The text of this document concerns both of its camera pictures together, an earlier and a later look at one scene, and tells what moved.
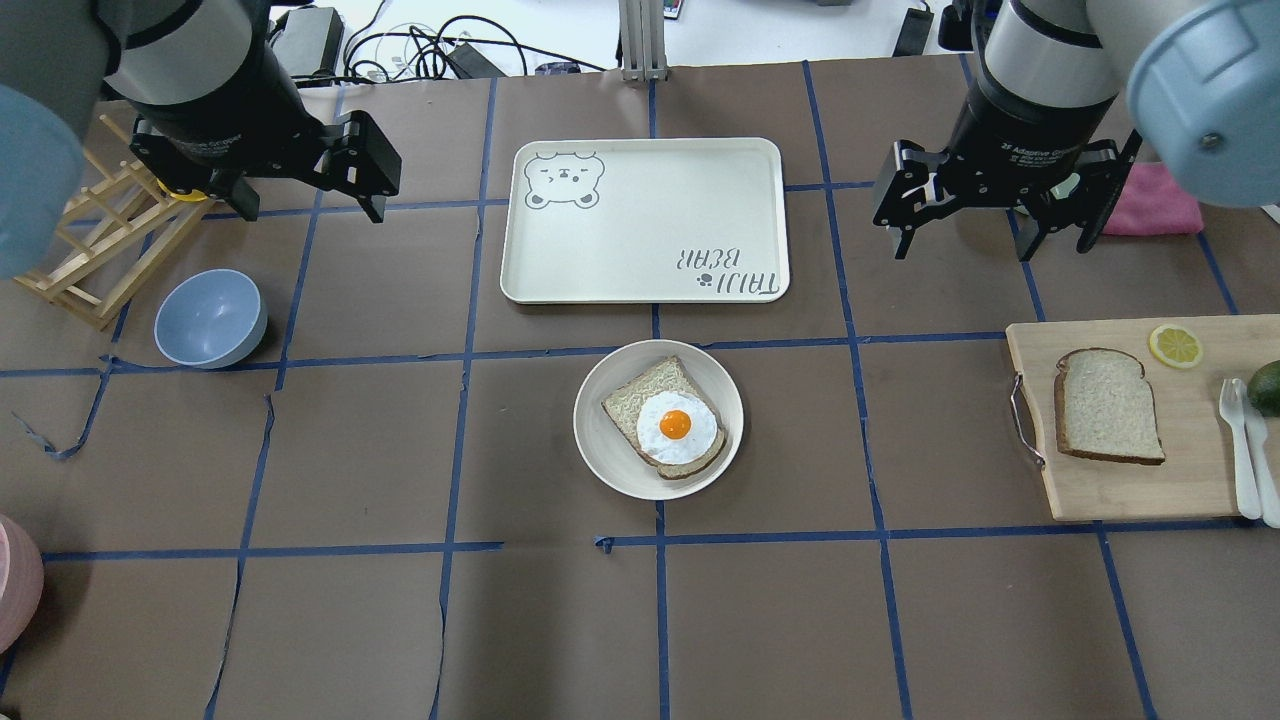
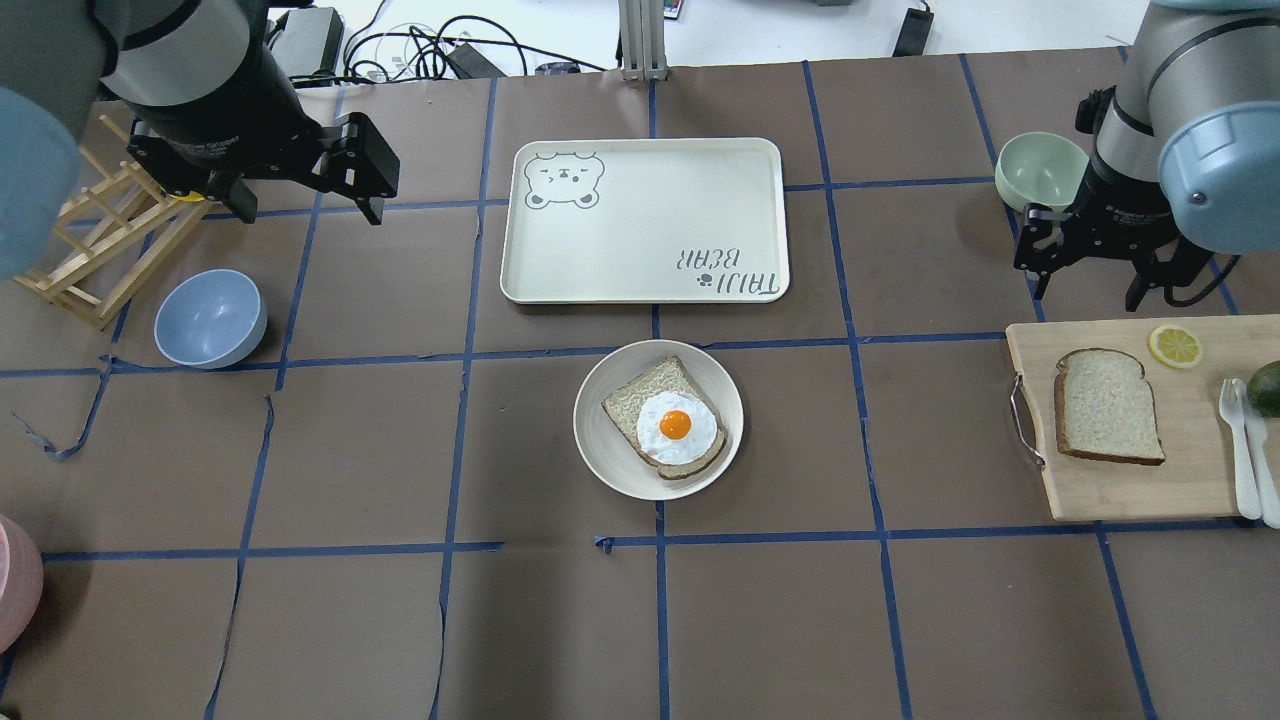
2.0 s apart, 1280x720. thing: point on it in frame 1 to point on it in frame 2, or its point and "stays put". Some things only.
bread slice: (1104, 409) stays put
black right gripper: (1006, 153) to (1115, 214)
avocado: (1264, 388) stays put
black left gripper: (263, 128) stays put
